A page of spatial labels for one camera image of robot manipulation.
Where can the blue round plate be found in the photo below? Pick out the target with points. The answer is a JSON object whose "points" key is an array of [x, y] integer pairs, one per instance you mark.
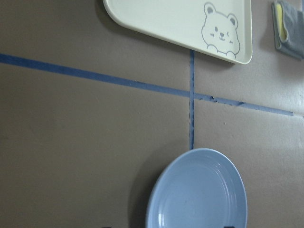
{"points": [[202, 188]]}

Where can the cream bear tray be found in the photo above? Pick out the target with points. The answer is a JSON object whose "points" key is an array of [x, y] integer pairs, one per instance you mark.
{"points": [[219, 28]]}

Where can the grey folded cloth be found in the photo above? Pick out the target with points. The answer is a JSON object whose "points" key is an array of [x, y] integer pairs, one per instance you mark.
{"points": [[288, 29]]}

